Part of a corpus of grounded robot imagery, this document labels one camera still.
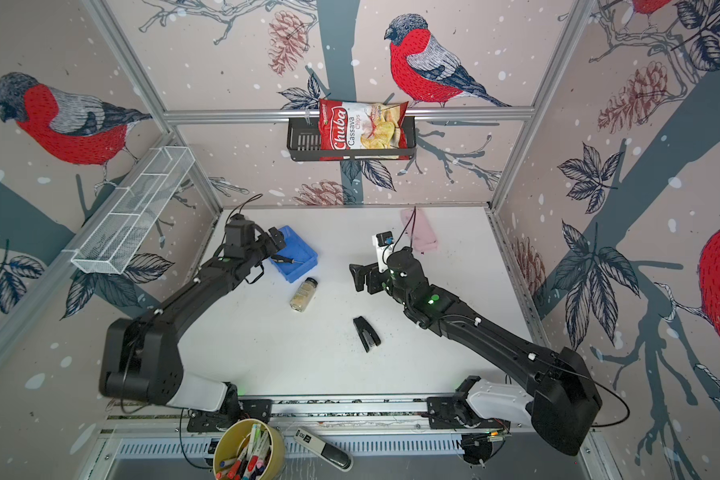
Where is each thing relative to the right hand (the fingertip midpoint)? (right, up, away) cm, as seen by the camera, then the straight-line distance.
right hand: (361, 267), depth 77 cm
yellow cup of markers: (-24, -37, -15) cm, 46 cm away
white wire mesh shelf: (-62, +8, -4) cm, 62 cm away
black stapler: (+2, -21, +8) cm, 22 cm away
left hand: (-28, +7, +11) cm, 31 cm away
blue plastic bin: (-21, 0, +27) cm, 34 cm away
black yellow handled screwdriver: (-30, 0, +25) cm, 39 cm away
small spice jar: (-19, -11, +15) cm, 26 cm away
